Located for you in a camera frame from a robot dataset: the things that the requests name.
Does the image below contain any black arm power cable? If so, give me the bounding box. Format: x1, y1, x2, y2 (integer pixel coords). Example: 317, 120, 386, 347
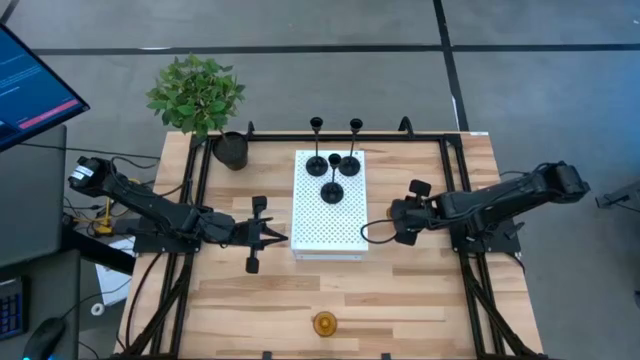
124, 252, 164, 351

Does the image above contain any monitor with blue screen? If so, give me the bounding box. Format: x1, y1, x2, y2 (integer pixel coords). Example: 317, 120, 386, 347
0, 23, 91, 154

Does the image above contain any grey stand foot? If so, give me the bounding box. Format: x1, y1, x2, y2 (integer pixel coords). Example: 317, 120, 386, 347
594, 180, 640, 214

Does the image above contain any black camera cable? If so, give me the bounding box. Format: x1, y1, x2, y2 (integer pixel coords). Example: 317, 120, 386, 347
360, 218, 401, 245

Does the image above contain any black candlestick holder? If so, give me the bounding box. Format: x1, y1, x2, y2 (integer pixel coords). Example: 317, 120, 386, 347
337, 117, 364, 178
319, 152, 346, 206
305, 116, 330, 178

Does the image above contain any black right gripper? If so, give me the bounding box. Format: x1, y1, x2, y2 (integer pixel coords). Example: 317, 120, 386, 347
390, 178, 444, 246

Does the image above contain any white paper sheet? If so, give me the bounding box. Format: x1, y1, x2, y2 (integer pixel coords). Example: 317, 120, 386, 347
94, 237, 134, 306

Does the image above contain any thin black monitor cable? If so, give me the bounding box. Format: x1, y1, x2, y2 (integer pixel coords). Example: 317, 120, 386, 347
19, 142, 161, 161

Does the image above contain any white perforated metal shelf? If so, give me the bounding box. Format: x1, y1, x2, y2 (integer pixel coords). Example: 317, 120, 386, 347
290, 149, 370, 262

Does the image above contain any orange round cap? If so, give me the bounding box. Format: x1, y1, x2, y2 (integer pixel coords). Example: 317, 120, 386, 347
312, 310, 339, 338

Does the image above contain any grey side desk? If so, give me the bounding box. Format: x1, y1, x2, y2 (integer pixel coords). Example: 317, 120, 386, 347
0, 124, 81, 360

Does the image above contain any yellow clamp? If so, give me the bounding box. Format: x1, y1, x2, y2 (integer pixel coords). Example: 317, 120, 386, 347
92, 197, 115, 237

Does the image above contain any black computer mouse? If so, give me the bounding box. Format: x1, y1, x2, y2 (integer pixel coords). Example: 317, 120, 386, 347
22, 317, 67, 360

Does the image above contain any black plant pot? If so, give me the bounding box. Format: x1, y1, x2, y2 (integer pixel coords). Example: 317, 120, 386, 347
212, 130, 250, 172

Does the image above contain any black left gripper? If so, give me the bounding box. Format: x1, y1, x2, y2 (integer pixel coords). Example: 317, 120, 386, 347
199, 196, 290, 274

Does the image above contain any green leafy plant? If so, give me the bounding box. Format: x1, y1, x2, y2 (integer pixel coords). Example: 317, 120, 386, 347
145, 53, 247, 139

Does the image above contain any black aluminium table frame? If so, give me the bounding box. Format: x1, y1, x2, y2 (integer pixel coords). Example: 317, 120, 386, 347
114, 117, 544, 360

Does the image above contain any black keyboard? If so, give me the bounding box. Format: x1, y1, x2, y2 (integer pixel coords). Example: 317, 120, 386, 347
0, 277, 26, 341

